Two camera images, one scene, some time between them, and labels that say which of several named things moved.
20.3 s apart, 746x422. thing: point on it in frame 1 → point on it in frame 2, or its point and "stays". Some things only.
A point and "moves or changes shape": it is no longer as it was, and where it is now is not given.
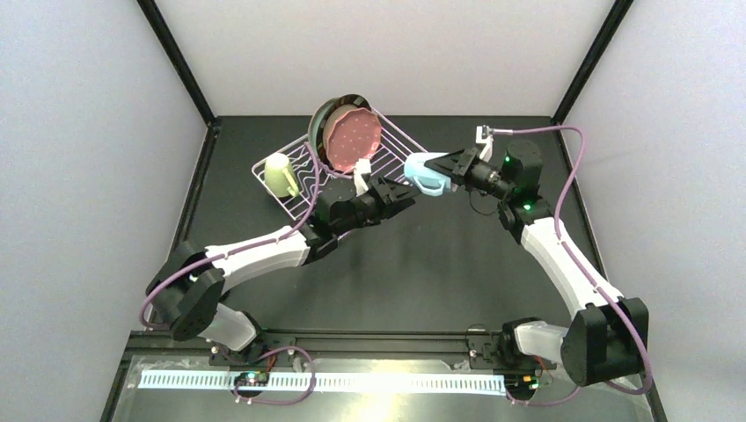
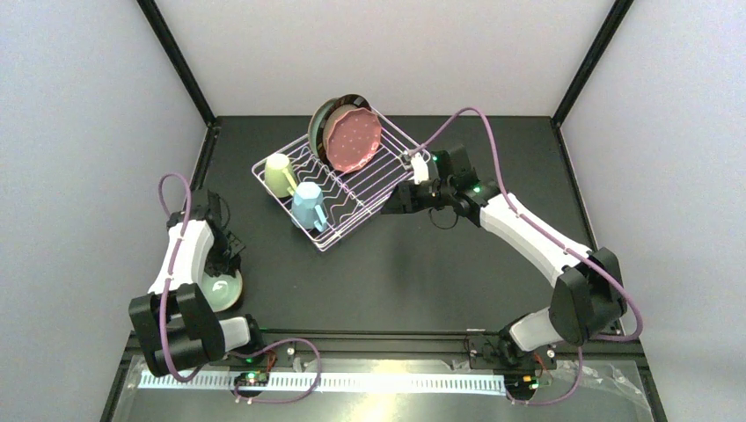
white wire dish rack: (296, 178) stays
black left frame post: (177, 55) stays
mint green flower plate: (312, 130) stays
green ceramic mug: (280, 179) stays
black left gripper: (381, 198) → (227, 254)
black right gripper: (462, 168) → (407, 195)
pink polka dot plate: (353, 134) stays
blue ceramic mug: (427, 180) moves or changes shape
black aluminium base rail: (142, 345) stays
